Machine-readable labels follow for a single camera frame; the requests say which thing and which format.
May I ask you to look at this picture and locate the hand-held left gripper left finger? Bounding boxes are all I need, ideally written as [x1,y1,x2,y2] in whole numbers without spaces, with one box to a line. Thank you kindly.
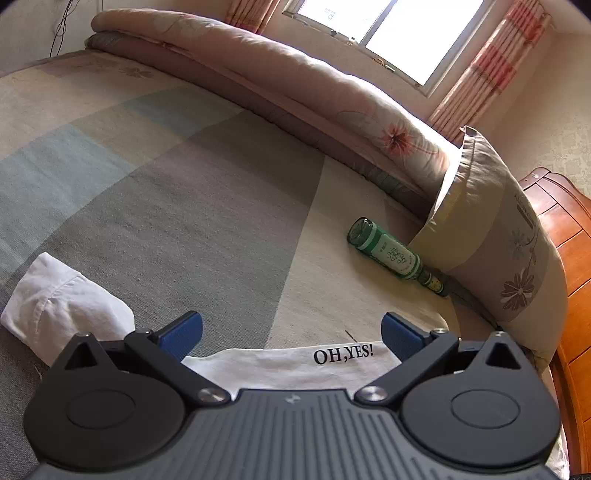
[64,310,230,408]

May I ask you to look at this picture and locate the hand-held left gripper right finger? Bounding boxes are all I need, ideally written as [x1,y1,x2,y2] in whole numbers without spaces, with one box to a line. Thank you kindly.
[355,312,523,408]

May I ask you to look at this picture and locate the white printed t-shirt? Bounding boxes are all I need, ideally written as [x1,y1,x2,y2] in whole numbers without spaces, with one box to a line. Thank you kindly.
[0,251,402,402]

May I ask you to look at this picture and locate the green glass bottle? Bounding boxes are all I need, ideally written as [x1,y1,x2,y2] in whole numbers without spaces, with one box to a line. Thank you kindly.
[347,217,450,297]

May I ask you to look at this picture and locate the floral patchwork pillow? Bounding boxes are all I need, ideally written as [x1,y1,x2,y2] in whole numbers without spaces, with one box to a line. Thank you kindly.
[409,126,570,370]

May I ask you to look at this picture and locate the wooden headboard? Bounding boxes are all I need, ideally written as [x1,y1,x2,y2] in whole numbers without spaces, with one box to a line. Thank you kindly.
[517,167,591,476]

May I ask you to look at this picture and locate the folded pink floral quilt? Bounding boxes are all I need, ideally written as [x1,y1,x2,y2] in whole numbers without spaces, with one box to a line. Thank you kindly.
[85,9,462,208]

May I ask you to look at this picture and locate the pink striped curtain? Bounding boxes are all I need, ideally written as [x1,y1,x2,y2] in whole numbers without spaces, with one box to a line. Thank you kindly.
[427,0,552,144]
[224,0,282,35]

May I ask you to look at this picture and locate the window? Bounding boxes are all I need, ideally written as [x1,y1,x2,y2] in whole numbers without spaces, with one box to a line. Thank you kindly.
[281,0,485,97]

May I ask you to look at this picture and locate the black wall cables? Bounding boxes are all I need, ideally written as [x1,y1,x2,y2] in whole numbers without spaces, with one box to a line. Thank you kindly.
[48,0,77,58]

